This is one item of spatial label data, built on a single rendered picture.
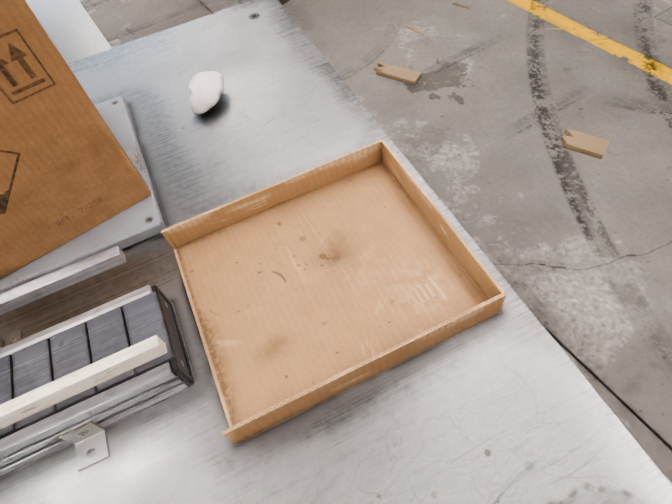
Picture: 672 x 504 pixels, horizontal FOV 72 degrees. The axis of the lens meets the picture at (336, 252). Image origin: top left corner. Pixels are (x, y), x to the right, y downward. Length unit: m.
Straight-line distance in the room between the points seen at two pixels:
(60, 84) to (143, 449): 0.37
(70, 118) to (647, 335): 1.45
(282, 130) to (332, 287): 0.29
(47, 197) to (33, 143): 0.07
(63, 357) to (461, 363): 0.40
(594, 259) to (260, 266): 1.26
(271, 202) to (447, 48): 1.86
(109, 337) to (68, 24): 0.79
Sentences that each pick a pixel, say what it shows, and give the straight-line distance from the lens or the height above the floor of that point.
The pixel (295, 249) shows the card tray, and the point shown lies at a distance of 0.56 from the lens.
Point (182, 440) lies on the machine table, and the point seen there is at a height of 0.83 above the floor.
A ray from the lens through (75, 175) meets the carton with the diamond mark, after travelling 0.62.
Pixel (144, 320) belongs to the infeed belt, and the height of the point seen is 0.88.
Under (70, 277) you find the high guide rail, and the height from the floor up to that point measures 0.96.
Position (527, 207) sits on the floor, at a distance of 1.72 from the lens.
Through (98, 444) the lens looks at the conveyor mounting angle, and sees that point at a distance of 0.55.
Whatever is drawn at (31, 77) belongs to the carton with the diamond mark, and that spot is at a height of 1.05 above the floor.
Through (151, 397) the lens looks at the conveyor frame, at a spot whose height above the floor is 0.84.
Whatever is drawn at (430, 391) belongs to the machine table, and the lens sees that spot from 0.48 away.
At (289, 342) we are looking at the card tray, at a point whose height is 0.83.
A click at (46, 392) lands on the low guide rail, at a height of 0.92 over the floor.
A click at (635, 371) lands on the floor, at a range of 1.51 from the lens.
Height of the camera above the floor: 1.29
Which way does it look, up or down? 56 degrees down
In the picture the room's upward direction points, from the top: 11 degrees counter-clockwise
